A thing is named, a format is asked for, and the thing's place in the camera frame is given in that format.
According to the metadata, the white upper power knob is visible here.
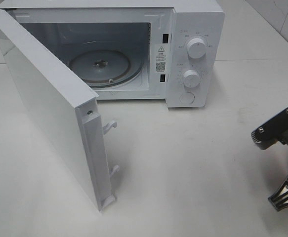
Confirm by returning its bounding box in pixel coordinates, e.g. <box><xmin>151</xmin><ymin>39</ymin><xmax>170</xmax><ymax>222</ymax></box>
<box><xmin>187</xmin><ymin>36</ymin><xmax>207</xmax><ymax>59</ymax></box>

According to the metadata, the white warning label sticker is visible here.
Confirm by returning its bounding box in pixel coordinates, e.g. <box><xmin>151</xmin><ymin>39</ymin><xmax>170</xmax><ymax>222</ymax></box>
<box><xmin>153</xmin><ymin>43</ymin><xmax>168</xmax><ymax>73</ymax></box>

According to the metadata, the white timer knob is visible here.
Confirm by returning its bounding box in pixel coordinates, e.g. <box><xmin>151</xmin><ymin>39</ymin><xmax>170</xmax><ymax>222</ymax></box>
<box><xmin>182</xmin><ymin>70</ymin><xmax>201</xmax><ymax>88</ymax></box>

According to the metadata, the glass turntable plate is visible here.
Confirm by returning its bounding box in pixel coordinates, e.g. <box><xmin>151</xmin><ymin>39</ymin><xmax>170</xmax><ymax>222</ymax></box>
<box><xmin>69</xmin><ymin>49</ymin><xmax>143</xmax><ymax>88</ymax></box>

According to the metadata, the round white door button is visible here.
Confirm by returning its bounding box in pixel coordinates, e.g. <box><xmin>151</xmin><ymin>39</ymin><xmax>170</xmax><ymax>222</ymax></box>
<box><xmin>180</xmin><ymin>92</ymin><xmax>195</xmax><ymax>104</ymax></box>

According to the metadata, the white microwave oven body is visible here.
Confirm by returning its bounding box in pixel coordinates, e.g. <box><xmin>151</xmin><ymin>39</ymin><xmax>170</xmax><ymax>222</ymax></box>
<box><xmin>0</xmin><ymin>0</ymin><xmax>225</xmax><ymax>108</ymax></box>

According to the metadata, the white microwave door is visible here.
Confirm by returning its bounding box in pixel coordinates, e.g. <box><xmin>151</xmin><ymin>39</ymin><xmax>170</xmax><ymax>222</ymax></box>
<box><xmin>0</xmin><ymin>10</ymin><xmax>119</xmax><ymax>210</ymax></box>

